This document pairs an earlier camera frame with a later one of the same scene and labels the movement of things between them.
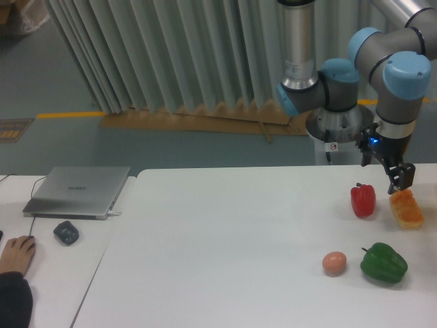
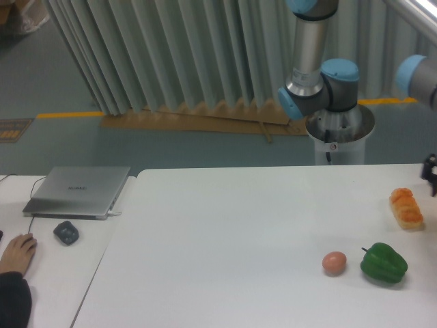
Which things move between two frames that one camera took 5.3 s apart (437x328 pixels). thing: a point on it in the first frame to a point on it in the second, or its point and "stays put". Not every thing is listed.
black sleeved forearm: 16,301 stays put
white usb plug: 110,212 stays put
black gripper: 391,152 to 427,172
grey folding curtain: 171,56 stays put
